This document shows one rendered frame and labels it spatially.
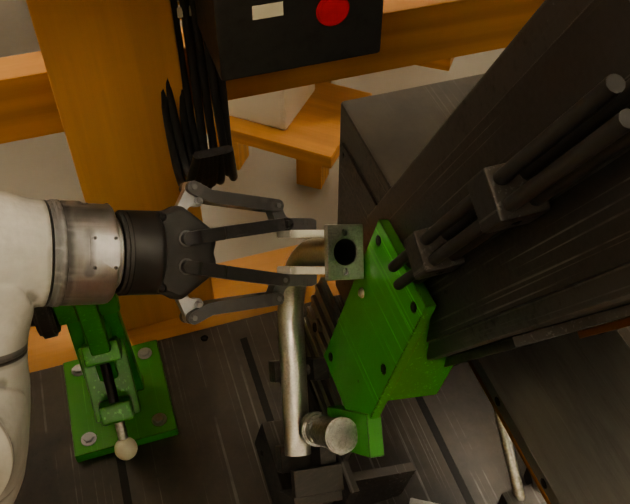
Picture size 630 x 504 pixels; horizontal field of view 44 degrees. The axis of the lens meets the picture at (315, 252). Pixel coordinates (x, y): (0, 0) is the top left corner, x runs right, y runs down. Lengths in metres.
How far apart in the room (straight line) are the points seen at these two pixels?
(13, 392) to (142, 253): 0.15
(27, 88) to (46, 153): 1.98
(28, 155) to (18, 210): 2.34
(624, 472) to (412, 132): 0.42
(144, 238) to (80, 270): 0.06
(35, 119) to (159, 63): 0.20
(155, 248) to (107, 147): 0.30
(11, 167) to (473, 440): 2.22
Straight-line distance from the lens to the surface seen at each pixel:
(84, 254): 0.65
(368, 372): 0.80
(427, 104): 0.96
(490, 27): 1.15
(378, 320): 0.77
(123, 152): 0.96
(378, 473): 0.94
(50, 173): 2.89
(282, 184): 2.70
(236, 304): 0.73
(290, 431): 0.91
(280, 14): 0.78
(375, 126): 0.92
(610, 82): 0.37
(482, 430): 1.07
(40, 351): 1.21
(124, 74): 0.90
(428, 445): 1.04
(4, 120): 1.03
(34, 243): 0.65
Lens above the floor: 1.80
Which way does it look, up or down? 47 degrees down
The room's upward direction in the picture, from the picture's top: straight up
